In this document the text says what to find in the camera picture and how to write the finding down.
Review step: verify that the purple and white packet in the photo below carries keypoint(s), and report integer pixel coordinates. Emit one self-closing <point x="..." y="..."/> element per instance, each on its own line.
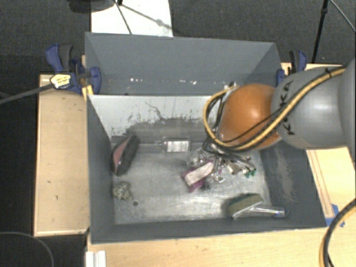
<point x="196" y="177"/>

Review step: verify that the olive speckled crumpled lump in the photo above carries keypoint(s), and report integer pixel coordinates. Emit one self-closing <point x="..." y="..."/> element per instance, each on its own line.
<point x="121" y="190"/>

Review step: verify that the dark green sponge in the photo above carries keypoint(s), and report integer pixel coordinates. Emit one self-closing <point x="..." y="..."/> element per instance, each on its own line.
<point x="243" y="202"/>

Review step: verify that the grey metal bin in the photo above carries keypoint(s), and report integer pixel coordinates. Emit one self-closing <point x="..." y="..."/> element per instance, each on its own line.
<point x="167" y="182"/>

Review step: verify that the black and red brush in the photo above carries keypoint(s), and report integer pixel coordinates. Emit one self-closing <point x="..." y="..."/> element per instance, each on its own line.
<point x="126" y="154"/>

